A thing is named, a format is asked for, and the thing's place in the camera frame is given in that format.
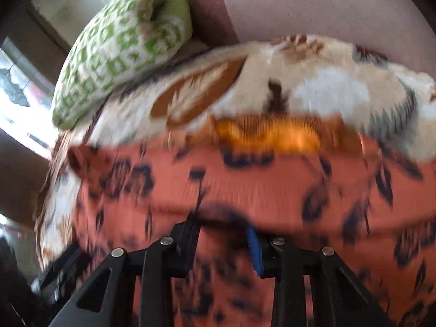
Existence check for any orange floral blouse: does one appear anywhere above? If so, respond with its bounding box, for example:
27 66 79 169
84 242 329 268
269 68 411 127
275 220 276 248
66 116 436 327

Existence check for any wooden door with stained glass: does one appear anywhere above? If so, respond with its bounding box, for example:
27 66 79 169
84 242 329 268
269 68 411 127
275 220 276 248
0 0 86 242

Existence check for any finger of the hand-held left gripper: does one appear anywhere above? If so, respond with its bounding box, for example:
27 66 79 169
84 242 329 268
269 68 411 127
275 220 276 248
246 226 397 327
48 222 201 327

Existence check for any brown fringed bed cover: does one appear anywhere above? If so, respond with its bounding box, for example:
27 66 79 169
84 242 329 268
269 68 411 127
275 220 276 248
34 109 99 232

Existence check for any leaf print blanket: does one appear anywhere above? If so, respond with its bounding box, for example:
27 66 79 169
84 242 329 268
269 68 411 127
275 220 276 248
32 34 436 270

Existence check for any pink bolster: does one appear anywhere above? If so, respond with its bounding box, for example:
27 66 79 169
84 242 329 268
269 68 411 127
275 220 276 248
191 0 436 75

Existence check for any green checked pillow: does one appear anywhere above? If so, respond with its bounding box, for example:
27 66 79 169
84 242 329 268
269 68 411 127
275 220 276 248
52 0 196 130

